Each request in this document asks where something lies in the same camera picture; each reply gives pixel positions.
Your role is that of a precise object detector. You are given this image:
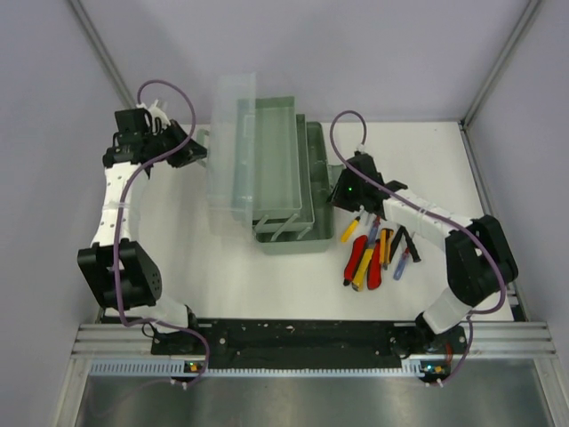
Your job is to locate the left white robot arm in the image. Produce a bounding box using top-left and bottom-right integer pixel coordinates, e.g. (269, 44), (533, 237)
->
(77, 102), (207, 353)

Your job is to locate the yellow utility knife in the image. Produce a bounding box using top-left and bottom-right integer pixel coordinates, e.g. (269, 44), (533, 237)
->
(351, 243), (375, 292)

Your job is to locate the small red utility knife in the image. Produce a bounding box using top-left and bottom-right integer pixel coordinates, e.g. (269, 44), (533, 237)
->
(366, 239), (381, 290)

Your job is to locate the blue red precision screwdriver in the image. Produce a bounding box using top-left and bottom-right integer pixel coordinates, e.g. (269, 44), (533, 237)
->
(368, 216), (381, 245)

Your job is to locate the grey slotted cable duct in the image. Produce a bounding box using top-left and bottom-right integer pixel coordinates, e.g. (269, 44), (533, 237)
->
(89, 359), (425, 378)

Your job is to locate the large red utility knife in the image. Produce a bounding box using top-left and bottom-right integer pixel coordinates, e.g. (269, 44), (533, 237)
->
(343, 235), (368, 286)

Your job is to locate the green cantilever tool box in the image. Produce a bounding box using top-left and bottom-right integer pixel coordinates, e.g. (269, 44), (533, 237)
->
(198, 73), (340, 255)

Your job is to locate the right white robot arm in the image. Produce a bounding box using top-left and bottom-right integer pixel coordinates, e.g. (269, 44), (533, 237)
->
(328, 150), (518, 357)

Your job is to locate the aluminium frame rail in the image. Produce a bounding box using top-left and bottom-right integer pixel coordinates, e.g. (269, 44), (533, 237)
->
(72, 319), (556, 359)

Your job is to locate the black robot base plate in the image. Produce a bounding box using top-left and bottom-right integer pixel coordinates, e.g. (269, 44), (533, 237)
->
(150, 316), (470, 359)

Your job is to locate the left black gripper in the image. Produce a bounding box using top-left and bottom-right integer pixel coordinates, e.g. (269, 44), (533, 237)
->
(142, 118), (209, 167)

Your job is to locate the black handle hammer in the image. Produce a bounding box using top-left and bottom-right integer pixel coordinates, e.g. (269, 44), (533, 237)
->
(389, 226), (405, 262)

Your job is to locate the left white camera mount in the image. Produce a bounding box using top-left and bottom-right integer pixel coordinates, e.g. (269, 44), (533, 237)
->
(136, 99), (171, 134)

